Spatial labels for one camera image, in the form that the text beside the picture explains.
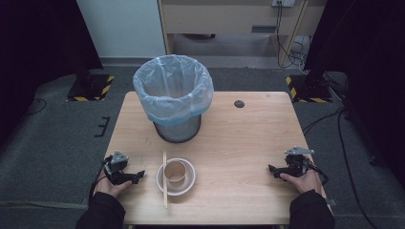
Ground beige wooden cabinet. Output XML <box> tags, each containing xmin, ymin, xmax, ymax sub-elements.
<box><xmin>157</xmin><ymin>0</ymin><xmax>329</xmax><ymax>67</ymax></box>

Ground long black floor cable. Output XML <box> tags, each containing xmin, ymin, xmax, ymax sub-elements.
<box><xmin>301</xmin><ymin>106</ymin><xmax>380</xmax><ymax>229</ymax></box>

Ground grey mesh trash can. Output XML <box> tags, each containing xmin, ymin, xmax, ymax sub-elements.
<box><xmin>153</xmin><ymin>114</ymin><xmax>203</xmax><ymax>144</ymax></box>

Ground white wall power outlet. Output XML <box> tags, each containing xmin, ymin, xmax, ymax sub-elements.
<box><xmin>271</xmin><ymin>0</ymin><xmax>296</xmax><ymax>8</ymax></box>

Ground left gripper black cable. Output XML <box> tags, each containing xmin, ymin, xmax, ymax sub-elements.
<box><xmin>89</xmin><ymin>155</ymin><xmax>113</xmax><ymax>198</ymax></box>

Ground white bowl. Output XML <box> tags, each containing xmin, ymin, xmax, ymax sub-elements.
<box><xmin>156</xmin><ymin>157</ymin><xmax>197</xmax><ymax>198</ymax></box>

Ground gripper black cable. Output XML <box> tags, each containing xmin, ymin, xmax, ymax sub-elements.
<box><xmin>305</xmin><ymin>160</ymin><xmax>330</xmax><ymax>186</ymax></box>
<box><xmin>89</xmin><ymin>155</ymin><xmax>113</xmax><ymax>198</ymax></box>

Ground black cables by cabinet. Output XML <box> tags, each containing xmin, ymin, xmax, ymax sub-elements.
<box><xmin>274</xmin><ymin>0</ymin><xmax>309</xmax><ymax>70</ymax></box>

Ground black curtain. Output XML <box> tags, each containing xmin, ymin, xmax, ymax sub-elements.
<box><xmin>0</xmin><ymin>0</ymin><xmax>104</xmax><ymax>144</ymax></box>
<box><xmin>304</xmin><ymin>0</ymin><xmax>405</xmax><ymax>180</ymax></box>

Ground black hazard-striped stand base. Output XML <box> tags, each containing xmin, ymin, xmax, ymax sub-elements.
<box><xmin>285</xmin><ymin>74</ymin><xmax>333</xmax><ymax>104</ymax></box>
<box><xmin>66</xmin><ymin>73</ymin><xmax>116</xmax><ymax>103</ymax></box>

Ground wooden disposable chopsticks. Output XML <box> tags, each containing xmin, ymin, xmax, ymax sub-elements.
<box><xmin>161</xmin><ymin>150</ymin><xmax>169</xmax><ymax>209</ymax></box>

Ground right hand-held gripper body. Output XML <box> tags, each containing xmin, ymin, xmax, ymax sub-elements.
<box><xmin>284</xmin><ymin>146</ymin><xmax>315</xmax><ymax>178</ymax></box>

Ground translucent blue plastic bin liner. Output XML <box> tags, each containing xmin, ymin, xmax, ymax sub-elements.
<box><xmin>132</xmin><ymin>54</ymin><xmax>215</xmax><ymax>127</ymax></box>

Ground person's left hand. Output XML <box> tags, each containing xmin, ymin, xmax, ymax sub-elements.
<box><xmin>94</xmin><ymin>171</ymin><xmax>133</xmax><ymax>198</ymax></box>

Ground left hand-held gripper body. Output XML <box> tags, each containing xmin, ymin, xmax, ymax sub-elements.
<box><xmin>104</xmin><ymin>150</ymin><xmax>138</xmax><ymax>186</ymax></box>

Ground brown paper cup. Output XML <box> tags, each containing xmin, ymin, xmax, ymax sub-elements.
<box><xmin>163</xmin><ymin>160</ymin><xmax>187</xmax><ymax>189</ymax></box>

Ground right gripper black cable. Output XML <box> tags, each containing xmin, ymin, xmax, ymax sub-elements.
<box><xmin>305</xmin><ymin>160</ymin><xmax>330</xmax><ymax>186</ymax></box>

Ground person's right hand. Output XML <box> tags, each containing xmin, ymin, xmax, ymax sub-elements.
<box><xmin>280</xmin><ymin>168</ymin><xmax>323</xmax><ymax>195</ymax></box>

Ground thin black floor cable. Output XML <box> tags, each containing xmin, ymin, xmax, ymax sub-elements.
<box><xmin>24</xmin><ymin>97</ymin><xmax>48</xmax><ymax>116</ymax></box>

